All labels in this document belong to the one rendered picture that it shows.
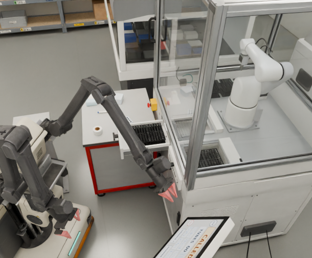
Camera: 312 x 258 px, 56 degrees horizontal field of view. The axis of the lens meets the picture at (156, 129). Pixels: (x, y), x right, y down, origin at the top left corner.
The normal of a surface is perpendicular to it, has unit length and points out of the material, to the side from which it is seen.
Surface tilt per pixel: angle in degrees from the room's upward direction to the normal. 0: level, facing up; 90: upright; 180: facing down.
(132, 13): 90
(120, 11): 90
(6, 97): 0
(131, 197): 0
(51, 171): 0
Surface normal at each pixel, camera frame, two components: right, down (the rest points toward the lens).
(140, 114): 0.02, -0.72
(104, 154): 0.20, 0.69
